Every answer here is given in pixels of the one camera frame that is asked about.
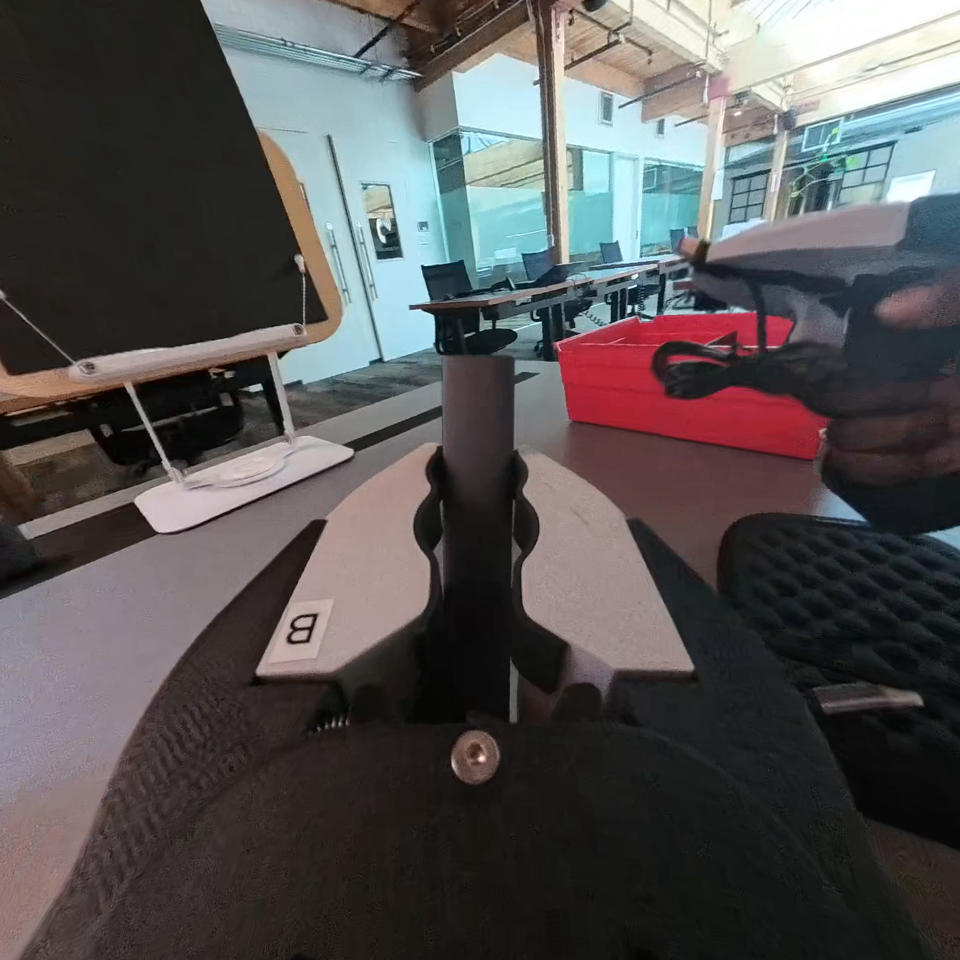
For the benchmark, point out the white tablet stand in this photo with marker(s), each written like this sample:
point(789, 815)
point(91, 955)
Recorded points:
point(247, 480)

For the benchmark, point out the dark grey cylinder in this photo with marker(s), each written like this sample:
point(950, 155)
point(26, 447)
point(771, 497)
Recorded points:
point(476, 465)

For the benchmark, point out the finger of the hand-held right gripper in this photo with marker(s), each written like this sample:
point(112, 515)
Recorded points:
point(810, 236)
point(787, 296)

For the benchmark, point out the long wooden office desk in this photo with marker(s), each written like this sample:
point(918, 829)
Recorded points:
point(637, 268)

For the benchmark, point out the black office chair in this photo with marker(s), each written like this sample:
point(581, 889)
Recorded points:
point(541, 264)
point(450, 281)

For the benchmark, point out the slim wooden pillar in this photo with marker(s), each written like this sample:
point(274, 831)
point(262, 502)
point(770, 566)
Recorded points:
point(711, 165)

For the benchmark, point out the black mesh pad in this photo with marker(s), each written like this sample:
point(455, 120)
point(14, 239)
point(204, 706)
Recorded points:
point(847, 592)

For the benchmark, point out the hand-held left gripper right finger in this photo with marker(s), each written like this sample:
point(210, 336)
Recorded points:
point(592, 577)

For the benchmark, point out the thick wooden pillar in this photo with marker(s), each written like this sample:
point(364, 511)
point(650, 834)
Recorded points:
point(553, 135)

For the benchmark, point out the large red plastic bin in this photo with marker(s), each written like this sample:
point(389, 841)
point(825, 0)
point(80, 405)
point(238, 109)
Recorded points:
point(637, 390)

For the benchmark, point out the person's right hand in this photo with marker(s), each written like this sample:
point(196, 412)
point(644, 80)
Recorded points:
point(900, 457)

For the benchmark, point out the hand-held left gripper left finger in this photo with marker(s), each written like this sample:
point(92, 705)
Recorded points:
point(360, 570)

